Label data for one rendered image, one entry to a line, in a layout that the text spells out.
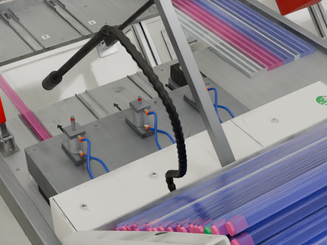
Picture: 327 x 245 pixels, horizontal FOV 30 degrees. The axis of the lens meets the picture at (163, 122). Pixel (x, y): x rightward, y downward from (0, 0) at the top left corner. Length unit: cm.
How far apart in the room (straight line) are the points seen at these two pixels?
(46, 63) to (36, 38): 87
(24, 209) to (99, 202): 15
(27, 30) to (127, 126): 46
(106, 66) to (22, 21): 89
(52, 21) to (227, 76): 42
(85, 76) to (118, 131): 128
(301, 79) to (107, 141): 43
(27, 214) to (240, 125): 33
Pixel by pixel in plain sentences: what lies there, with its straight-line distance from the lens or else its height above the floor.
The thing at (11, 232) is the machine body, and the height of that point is 62.
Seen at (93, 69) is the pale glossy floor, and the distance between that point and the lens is 222.
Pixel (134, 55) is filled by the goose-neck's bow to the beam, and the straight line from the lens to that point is 59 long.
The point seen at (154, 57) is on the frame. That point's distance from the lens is 196.
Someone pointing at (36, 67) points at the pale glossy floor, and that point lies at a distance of 216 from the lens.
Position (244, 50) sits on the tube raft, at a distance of 123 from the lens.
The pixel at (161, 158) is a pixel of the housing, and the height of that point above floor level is 127.
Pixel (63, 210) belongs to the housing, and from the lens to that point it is 79.
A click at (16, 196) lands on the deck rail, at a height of 114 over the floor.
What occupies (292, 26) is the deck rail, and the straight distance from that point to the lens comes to 133.
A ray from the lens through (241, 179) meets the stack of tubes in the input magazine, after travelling 65.
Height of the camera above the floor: 205
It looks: 64 degrees down
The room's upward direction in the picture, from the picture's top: 69 degrees clockwise
